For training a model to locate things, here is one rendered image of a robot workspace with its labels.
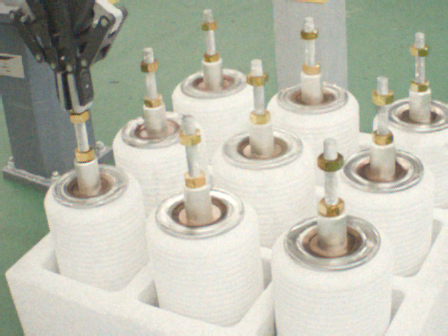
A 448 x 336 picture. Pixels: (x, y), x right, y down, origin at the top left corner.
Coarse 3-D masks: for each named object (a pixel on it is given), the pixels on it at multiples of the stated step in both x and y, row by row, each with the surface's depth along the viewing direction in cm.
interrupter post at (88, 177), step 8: (88, 160) 72; (96, 160) 72; (80, 168) 71; (88, 168) 71; (96, 168) 72; (80, 176) 72; (88, 176) 72; (96, 176) 72; (80, 184) 72; (88, 184) 72; (96, 184) 73; (88, 192) 72
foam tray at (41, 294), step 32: (320, 192) 85; (32, 256) 76; (32, 288) 73; (64, 288) 72; (96, 288) 72; (128, 288) 72; (416, 288) 70; (32, 320) 76; (64, 320) 73; (96, 320) 70; (128, 320) 68; (160, 320) 68; (192, 320) 67; (256, 320) 67; (416, 320) 66
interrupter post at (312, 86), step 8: (320, 72) 86; (304, 80) 85; (312, 80) 85; (320, 80) 86; (304, 88) 86; (312, 88) 85; (320, 88) 86; (304, 96) 86; (312, 96) 86; (320, 96) 86
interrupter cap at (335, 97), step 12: (300, 84) 90; (324, 84) 90; (288, 96) 87; (300, 96) 88; (324, 96) 88; (336, 96) 87; (348, 96) 87; (288, 108) 85; (300, 108) 85; (312, 108) 85; (324, 108) 84; (336, 108) 84
